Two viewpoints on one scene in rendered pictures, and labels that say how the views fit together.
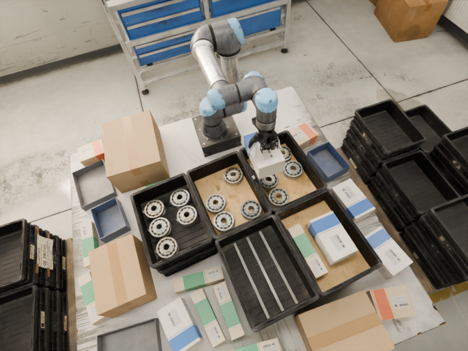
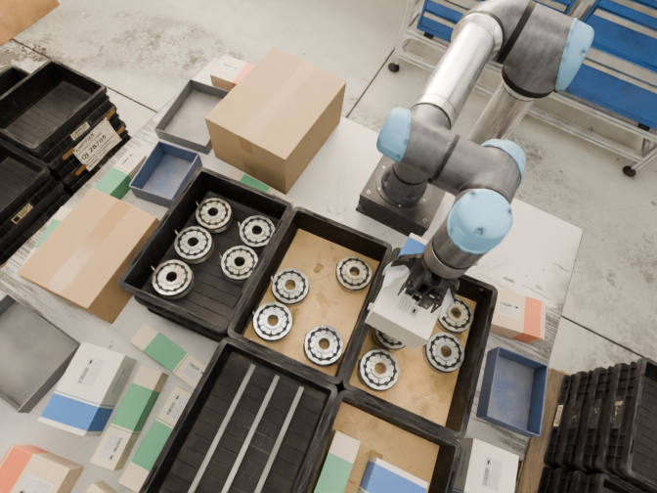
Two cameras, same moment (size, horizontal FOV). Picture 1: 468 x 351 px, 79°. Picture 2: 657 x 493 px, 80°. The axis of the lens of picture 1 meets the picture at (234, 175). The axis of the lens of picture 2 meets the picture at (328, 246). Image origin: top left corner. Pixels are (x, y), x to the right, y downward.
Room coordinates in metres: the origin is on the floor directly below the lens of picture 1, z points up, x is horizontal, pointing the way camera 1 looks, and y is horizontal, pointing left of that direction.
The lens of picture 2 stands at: (0.35, -0.12, 1.88)
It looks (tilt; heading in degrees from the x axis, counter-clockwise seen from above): 64 degrees down; 28
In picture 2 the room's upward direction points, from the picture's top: 12 degrees clockwise
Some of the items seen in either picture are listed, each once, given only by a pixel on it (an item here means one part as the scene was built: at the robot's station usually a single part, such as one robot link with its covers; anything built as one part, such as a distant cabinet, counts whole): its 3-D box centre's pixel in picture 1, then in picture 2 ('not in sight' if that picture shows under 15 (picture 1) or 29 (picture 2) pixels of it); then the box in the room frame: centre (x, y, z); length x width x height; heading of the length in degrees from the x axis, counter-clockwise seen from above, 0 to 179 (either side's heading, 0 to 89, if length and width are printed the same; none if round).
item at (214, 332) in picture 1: (207, 316); (132, 415); (0.12, 0.22, 0.73); 0.24 x 0.06 x 0.06; 21
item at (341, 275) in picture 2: (232, 175); (354, 272); (0.77, 0.00, 0.86); 0.10 x 0.10 x 0.01
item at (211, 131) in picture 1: (212, 123); (407, 175); (1.15, 0.08, 0.85); 0.15 x 0.15 x 0.10
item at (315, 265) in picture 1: (306, 251); (327, 491); (0.31, -0.27, 0.86); 0.24 x 0.06 x 0.06; 16
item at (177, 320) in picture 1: (180, 326); (91, 388); (0.10, 0.35, 0.75); 0.20 x 0.12 x 0.09; 23
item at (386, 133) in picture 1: (377, 143); (627, 433); (1.12, -1.10, 0.37); 0.40 x 0.30 x 0.45; 11
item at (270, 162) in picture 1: (263, 152); (413, 290); (0.72, -0.15, 1.10); 0.20 x 0.12 x 0.09; 11
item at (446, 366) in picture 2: (292, 168); (445, 351); (0.75, -0.31, 0.86); 0.10 x 0.10 x 0.01
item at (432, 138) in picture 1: (418, 136); not in sight; (1.20, -1.49, 0.26); 0.40 x 0.30 x 0.23; 11
